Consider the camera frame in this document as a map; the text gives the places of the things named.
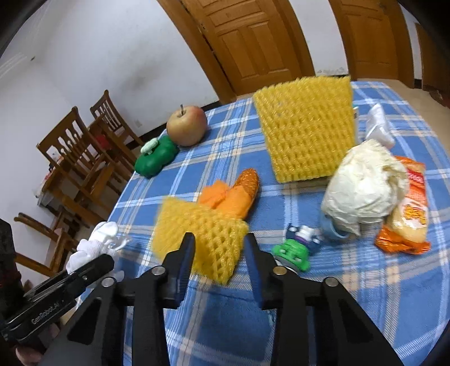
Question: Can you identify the orange snack packet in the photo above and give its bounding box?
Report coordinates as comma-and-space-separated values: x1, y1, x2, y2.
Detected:
374, 156, 431, 255

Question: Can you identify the orange carrot toy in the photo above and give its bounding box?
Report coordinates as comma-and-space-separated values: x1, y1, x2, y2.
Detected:
198, 168, 261, 224

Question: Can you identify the green plastic toy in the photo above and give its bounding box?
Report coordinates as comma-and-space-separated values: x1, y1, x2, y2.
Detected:
134, 136, 178, 177

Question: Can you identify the wooden door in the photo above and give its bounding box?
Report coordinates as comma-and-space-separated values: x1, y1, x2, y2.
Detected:
157, 0, 316, 105
328, 0, 416, 89

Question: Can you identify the wooden chair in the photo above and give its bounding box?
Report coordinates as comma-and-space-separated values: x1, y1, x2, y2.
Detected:
13, 210, 80, 279
89, 89, 145, 155
37, 107, 122, 215

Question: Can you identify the small blue cup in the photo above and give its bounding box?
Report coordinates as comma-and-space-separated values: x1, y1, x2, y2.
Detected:
319, 214, 353, 244

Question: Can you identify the person's dark clothing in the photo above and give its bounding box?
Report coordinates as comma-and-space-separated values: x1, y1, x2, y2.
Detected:
0, 218, 22, 307

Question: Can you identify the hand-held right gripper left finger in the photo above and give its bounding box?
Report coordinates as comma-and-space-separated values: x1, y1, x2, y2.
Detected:
40, 232, 196, 366

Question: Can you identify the blue plaid tablecloth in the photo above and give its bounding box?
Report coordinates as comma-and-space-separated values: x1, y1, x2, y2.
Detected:
75, 81, 450, 366

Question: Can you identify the apple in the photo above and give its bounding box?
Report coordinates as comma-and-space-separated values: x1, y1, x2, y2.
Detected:
166, 104, 208, 147

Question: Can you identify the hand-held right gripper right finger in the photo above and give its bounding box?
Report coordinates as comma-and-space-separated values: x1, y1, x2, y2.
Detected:
245, 232, 404, 366

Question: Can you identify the white plastic bag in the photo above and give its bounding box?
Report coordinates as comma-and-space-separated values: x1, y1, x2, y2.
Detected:
365, 103, 396, 148

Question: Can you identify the small yellow foam net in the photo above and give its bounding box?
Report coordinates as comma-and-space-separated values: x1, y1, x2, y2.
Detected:
150, 196, 249, 285

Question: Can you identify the low wooden wall cabinet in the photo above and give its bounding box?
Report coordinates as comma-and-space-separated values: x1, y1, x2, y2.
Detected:
415, 22, 450, 93

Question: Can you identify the green and purple toy figure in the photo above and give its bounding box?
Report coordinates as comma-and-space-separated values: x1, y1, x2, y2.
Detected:
272, 223, 326, 274

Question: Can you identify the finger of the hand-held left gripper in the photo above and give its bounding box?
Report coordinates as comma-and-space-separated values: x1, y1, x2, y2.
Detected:
64, 253, 115, 290

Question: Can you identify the large yellow foam net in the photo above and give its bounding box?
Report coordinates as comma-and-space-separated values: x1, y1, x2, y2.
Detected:
252, 75, 354, 184

